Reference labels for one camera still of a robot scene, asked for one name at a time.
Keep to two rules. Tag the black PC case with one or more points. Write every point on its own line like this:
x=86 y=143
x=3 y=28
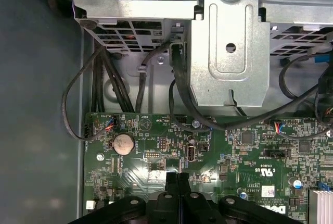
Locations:
x=39 y=104

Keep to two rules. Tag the silver motherboard screw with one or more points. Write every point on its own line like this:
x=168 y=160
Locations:
x=195 y=124
x=99 y=157

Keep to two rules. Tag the silver metal disk bay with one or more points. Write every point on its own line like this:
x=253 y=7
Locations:
x=229 y=78

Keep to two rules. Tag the silver finned heat sink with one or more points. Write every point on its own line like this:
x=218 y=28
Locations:
x=322 y=205

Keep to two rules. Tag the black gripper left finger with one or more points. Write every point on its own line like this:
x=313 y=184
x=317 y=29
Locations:
x=171 y=185

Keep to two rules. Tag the round coin battery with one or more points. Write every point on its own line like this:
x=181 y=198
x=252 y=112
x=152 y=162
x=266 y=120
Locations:
x=123 y=144

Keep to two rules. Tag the silver internal USB port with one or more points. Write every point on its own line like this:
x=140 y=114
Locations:
x=191 y=153

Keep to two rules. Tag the green motherboard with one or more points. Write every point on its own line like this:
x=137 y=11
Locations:
x=234 y=156

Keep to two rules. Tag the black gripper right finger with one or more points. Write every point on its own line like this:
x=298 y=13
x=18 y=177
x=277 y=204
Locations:
x=183 y=185

